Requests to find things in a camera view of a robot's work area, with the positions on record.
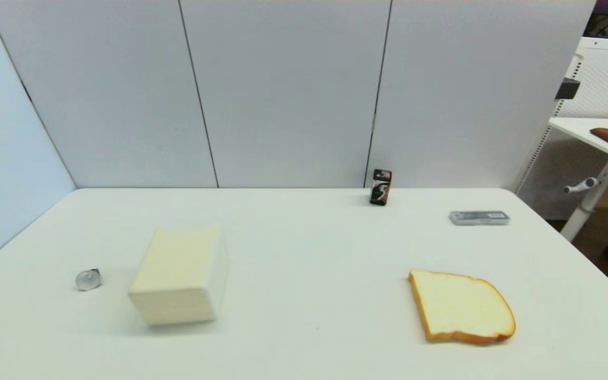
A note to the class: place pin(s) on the black chewing gum pack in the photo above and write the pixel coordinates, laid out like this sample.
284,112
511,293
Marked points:
380,187

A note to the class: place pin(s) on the silver dark coffee capsule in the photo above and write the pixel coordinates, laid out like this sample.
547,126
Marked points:
88,279

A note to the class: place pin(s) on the white bread slice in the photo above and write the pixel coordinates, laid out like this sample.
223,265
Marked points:
459,306

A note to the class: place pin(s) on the cream paper napkin stack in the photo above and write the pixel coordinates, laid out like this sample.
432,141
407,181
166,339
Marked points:
177,274

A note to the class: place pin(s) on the white pegboard panel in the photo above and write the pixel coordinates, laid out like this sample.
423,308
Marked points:
607,74

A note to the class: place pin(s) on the grey flat plastic case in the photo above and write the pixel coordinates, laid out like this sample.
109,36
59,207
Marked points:
479,217

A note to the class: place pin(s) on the white side desk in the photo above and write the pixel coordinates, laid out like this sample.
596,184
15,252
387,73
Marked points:
578,129

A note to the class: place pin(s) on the small black box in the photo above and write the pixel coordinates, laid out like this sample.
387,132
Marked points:
567,88

